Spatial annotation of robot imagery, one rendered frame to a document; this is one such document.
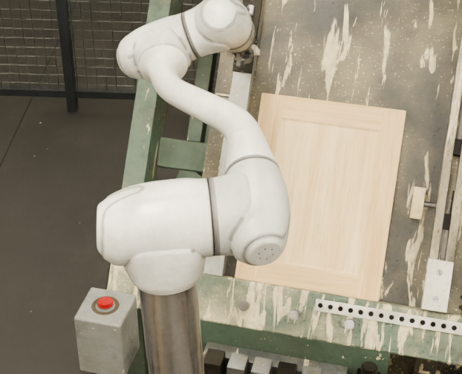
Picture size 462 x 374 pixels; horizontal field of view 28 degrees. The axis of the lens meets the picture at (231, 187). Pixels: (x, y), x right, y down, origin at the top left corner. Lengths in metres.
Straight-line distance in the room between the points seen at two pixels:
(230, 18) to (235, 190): 0.49
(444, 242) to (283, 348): 0.49
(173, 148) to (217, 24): 0.70
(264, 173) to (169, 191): 0.17
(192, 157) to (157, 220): 1.03
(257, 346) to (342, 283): 0.28
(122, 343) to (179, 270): 0.78
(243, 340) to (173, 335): 0.84
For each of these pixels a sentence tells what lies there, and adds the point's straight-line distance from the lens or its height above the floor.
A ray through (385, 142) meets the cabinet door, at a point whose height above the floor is 1.22.
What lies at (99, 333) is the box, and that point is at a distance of 2.29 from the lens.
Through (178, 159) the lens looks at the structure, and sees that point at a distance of 2.52.
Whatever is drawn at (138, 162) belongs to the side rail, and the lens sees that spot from 2.46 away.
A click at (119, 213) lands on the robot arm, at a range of 1.51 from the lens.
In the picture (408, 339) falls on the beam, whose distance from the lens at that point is 2.37.
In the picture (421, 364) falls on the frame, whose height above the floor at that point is 0.59.
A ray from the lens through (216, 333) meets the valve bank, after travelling 2.45.
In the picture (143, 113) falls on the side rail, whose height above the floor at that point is 1.23.
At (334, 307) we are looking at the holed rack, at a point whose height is 0.89.
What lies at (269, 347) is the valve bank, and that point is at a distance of 2.44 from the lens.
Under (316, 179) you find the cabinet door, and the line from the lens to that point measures 2.40.
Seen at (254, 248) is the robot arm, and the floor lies 1.54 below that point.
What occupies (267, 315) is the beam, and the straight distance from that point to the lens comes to 2.39.
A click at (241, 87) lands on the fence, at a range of 2.43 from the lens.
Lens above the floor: 2.46
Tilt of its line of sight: 35 degrees down
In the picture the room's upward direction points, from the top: straight up
